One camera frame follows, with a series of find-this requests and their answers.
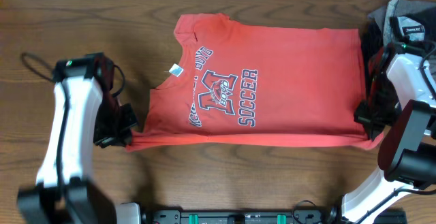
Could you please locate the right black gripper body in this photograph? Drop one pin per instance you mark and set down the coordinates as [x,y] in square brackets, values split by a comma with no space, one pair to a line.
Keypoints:
[379,111]

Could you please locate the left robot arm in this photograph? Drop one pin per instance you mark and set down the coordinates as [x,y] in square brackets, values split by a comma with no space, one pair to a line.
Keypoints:
[87,113]

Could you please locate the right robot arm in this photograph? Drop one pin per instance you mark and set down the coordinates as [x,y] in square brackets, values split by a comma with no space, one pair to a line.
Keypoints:
[400,108]

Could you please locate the black t-shirt orange contour print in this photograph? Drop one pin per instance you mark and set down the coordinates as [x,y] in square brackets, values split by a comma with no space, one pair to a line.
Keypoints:
[400,26]

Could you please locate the grey folded t-shirt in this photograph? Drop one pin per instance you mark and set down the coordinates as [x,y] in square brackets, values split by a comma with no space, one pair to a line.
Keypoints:
[414,6]

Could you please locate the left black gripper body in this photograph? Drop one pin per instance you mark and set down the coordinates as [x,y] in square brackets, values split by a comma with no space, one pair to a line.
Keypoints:
[114,124]

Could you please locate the orange soccer t-shirt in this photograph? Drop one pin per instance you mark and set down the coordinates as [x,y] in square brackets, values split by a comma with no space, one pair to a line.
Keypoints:
[255,85]

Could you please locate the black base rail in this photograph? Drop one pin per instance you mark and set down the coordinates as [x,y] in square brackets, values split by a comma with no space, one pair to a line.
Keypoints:
[184,217]

